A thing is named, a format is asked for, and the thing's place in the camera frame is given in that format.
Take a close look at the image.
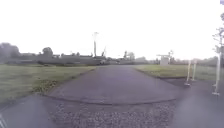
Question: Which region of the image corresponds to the thin tree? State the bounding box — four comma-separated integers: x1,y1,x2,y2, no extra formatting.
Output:
212,12,224,68

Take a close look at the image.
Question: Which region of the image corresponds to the small white building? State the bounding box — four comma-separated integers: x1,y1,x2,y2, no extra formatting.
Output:
157,54,172,66

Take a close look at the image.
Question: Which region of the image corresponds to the tall pole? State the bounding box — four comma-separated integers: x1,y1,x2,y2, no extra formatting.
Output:
92,31,100,58

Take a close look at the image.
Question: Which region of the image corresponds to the grass field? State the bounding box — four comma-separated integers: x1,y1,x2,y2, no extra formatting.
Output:
0,63,98,103
133,63,224,82

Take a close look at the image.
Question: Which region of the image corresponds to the white post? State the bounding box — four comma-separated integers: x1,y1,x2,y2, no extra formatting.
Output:
191,60,198,82
211,52,222,97
184,59,192,88

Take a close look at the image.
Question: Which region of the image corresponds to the dark grey asphalt path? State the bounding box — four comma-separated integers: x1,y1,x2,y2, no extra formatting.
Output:
0,64,224,128

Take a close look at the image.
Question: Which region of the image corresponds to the row of distant trees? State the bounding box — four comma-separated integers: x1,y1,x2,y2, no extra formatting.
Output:
0,42,221,66

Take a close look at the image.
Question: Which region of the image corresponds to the gravel strip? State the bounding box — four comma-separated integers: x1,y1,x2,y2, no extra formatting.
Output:
49,101,176,128

